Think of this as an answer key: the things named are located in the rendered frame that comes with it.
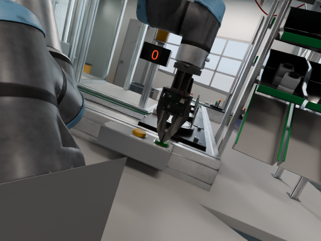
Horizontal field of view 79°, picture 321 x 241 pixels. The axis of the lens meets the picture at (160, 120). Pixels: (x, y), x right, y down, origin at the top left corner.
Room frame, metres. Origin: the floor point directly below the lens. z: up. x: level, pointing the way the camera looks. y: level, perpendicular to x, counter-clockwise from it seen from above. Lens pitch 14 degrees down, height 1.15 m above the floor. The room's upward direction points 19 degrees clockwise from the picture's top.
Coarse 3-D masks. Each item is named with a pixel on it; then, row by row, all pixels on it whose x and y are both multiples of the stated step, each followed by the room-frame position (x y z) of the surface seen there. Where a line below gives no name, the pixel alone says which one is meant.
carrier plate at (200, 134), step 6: (150, 114) 0.78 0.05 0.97; (156, 114) 0.81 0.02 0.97; (144, 120) 0.65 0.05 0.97; (150, 120) 0.68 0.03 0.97; (156, 120) 0.71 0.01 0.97; (144, 126) 0.62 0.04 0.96; (150, 126) 0.62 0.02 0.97; (156, 126) 0.64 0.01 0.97; (180, 132) 0.66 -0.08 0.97; (198, 132) 0.75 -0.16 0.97; (204, 132) 0.79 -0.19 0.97; (180, 138) 0.61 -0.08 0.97; (186, 138) 0.62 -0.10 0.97; (192, 138) 0.64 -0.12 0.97; (204, 138) 0.70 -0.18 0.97; (192, 144) 0.60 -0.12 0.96; (198, 144) 0.60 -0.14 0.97; (204, 144) 0.62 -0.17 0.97; (204, 150) 0.60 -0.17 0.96
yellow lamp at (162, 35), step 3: (159, 30) 0.85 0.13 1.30; (162, 30) 0.85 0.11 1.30; (159, 33) 0.85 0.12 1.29; (162, 33) 0.85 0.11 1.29; (165, 33) 0.85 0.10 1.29; (168, 33) 0.86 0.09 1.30; (156, 36) 0.86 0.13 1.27; (159, 36) 0.85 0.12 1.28; (162, 36) 0.85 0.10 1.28; (165, 36) 0.85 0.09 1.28; (168, 36) 0.87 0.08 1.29; (156, 39) 0.85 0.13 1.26; (159, 39) 0.85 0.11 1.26; (162, 39) 0.85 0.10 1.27; (165, 39) 0.85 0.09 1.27; (165, 42) 0.86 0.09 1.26
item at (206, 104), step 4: (220, 100) 1.94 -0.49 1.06; (224, 100) 2.05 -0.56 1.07; (204, 104) 2.07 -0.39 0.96; (208, 104) 2.11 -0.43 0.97; (212, 104) 2.01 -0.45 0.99; (216, 104) 2.01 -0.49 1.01; (212, 108) 1.91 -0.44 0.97; (216, 108) 1.96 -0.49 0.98; (220, 108) 1.96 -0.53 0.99; (224, 112) 1.90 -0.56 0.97
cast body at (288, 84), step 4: (292, 72) 0.63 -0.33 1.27; (284, 76) 0.62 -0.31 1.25; (288, 76) 0.62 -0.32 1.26; (292, 76) 0.61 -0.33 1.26; (296, 76) 0.61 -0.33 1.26; (284, 80) 0.62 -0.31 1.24; (288, 80) 0.62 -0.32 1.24; (292, 80) 0.61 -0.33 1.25; (296, 80) 0.61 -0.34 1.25; (280, 84) 0.63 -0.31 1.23; (284, 84) 0.62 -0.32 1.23; (288, 84) 0.62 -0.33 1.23; (292, 84) 0.61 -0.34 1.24; (296, 84) 0.61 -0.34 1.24; (280, 88) 0.62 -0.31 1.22; (284, 88) 0.62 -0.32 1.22; (288, 88) 0.62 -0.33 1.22; (292, 88) 0.61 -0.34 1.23; (288, 92) 0.61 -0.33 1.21; (292, 92) 0.61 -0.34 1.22
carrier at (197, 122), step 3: (198, 99) 1.01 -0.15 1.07; (198, 102) 1.00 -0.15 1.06; (195, 108) 1.00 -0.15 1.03; (171, 114) 0.92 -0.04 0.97; (174, 114) 0.93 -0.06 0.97; (192, 114) 1.01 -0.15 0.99; (189, 117) 0.92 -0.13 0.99; (192, 117) 0.93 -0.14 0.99; (195, 117) 0.97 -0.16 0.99; (189, 120) 0.92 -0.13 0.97; (195, 120) 0.98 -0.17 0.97; (198, 120) 1.00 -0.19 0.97; (201, 120) 1.03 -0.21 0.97; (195, 123) 0.91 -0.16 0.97; (198, 123) 0.93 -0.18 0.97; (201, 123) 0.95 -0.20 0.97; (195, 126) 0.86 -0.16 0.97; (201, 126) 0.89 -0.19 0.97
